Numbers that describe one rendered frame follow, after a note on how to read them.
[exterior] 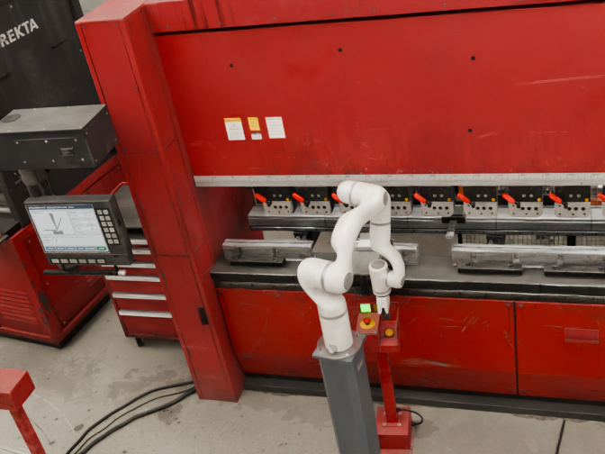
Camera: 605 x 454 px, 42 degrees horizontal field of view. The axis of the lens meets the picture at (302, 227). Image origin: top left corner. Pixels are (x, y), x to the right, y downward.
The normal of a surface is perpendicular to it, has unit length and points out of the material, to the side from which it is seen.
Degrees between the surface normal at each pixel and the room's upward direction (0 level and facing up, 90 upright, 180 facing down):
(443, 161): 90
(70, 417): 0
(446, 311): 90
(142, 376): 0
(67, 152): 90
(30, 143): 90
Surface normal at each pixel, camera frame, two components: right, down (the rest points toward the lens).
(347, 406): -0.41, 0.54
